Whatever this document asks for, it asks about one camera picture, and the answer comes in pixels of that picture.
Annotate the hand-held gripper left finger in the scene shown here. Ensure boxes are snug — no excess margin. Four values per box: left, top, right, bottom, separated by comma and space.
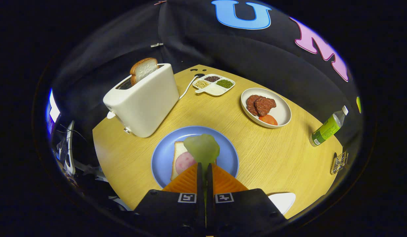
133, 162, 205, 236

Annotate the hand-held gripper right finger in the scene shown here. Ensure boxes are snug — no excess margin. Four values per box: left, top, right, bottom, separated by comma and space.
206, 163, 287, 236

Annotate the green lettuce leaf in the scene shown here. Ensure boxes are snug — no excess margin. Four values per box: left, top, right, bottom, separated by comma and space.
184, 134, 220, 171

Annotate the toasted bread slice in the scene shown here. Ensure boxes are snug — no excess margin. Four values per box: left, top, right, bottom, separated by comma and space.
130, 58, 159, 86

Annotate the pink ham slice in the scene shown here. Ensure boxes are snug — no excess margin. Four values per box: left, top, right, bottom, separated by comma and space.
175, 152, 197, 175

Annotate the white bread slice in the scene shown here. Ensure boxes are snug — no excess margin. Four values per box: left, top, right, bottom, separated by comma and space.
171, 141, 190, 181

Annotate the blue plate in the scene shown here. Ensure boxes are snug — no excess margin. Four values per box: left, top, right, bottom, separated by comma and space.
151, 126, 239, 189

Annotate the small white oval plate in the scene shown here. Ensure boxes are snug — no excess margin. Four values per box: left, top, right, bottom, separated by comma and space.
268, 192, 296, 216

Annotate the red tomato slice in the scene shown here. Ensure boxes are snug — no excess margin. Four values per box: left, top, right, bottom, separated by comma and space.
259, 114, 278, 126

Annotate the brown meat patty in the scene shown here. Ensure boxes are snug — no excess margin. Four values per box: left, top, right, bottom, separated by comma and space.
254, 97, 277, 116
246, 95, 265, 116

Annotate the white divided dish with beans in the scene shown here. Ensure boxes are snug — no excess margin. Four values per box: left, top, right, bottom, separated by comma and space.
192, 74, 236, 96

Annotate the white toaster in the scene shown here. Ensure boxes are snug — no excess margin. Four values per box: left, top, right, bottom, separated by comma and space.
103, 63, 180, 138

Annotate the round white plate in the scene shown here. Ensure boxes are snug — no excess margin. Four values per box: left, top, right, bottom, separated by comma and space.
241, 88, 292, 128

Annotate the green label plastic bottle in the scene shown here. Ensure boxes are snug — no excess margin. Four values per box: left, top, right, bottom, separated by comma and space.
309, 105, 349, 147

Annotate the black backdrop cloth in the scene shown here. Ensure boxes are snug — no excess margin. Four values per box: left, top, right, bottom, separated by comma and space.
50, 0, 362, 139

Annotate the computer monitor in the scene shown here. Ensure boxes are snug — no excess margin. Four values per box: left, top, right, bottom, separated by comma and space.
46, 88, 61, 132

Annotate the white toaster cable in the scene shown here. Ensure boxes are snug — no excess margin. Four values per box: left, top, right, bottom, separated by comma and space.
179, 74, 205, 100

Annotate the wire mesh basket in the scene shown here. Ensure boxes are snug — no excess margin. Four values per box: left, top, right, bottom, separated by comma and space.
330, 151, 349, 175

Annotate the white curved frame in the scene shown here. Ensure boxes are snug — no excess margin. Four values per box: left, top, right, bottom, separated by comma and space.
63, 120, 77, 176

